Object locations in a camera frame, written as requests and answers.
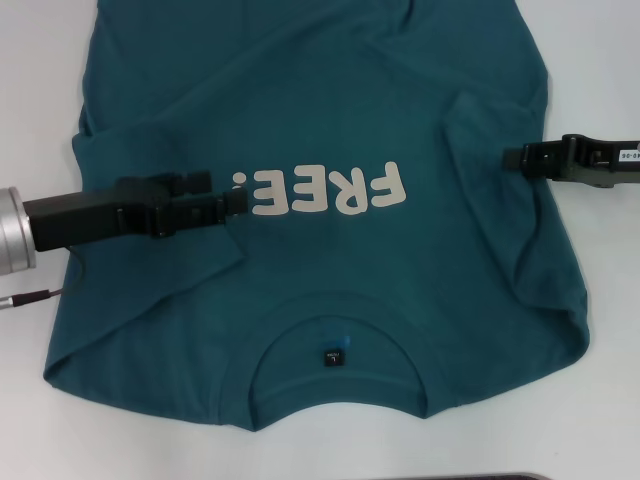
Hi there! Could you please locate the left gripper cable with plug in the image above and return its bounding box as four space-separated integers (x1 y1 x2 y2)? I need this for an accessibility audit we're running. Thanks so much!
0 247 84 310

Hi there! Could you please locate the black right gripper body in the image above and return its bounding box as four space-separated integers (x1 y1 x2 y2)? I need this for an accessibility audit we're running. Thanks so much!
559 138 640 190

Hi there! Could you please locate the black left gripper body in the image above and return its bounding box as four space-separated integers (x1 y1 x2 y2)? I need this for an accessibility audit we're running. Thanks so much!
23 172 175 252

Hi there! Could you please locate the teal t-shirt with FREE print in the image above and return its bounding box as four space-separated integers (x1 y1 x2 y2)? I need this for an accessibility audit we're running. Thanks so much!
43 0 596 432

